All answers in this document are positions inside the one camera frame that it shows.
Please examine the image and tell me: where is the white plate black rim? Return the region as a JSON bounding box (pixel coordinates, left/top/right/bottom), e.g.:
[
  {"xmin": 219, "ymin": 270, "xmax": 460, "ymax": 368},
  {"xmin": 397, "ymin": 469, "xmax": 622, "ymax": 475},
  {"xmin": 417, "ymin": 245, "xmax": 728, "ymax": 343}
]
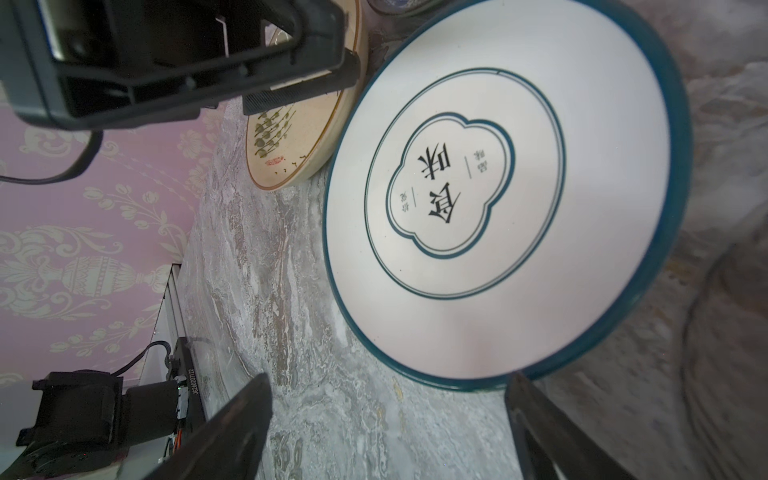
[{"xmin": 323, "ymin": 1, "xmax": 693, "ymax": 391}]

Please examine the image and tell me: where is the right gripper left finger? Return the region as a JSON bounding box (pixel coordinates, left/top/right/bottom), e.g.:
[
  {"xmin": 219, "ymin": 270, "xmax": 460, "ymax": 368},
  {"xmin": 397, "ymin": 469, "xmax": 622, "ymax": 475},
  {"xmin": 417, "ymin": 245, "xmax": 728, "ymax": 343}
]
[{"xmin": 146, "ymin": 373, "xmax": 273, "ymax": 480}]

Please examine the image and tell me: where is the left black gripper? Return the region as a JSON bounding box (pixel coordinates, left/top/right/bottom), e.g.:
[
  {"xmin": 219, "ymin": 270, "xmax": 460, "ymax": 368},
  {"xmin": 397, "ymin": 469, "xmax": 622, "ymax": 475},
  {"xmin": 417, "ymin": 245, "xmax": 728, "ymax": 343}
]
[{"xmin": 1, "ymin": 1, "xmax": 361, "ymax": 131}]

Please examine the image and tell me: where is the clear glass plate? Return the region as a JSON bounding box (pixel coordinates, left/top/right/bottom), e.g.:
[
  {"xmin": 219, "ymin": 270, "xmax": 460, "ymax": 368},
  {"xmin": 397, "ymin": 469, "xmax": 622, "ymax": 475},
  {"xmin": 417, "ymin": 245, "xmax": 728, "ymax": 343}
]
[{"xmin": 680, "ymin": 245, "xmax": 767, "ymax": 479}]

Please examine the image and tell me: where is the cream plate with plant motif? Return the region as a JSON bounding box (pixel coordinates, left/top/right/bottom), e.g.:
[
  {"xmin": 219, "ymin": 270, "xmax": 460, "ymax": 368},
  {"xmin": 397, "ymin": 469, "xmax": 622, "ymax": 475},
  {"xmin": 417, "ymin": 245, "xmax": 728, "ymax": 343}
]
[{"xmin": 245, "ymin": 1, "xmax": 368, "ymax": 191}]

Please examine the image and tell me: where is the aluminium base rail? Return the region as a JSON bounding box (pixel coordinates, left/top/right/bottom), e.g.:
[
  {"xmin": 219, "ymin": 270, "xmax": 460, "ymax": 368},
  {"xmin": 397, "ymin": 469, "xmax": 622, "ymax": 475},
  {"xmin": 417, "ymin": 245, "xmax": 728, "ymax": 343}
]
[{"xmin": 139, "ymin": 264, "xmax": 207, "ymax": 423}]

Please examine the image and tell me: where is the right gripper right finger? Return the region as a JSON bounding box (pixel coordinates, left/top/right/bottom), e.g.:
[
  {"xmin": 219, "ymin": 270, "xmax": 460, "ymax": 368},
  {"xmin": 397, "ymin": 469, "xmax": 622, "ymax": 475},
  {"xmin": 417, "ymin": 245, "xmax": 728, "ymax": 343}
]
[{"xmin": 505, "ymin": 372, "xmax": 634, "ymax": 479}]

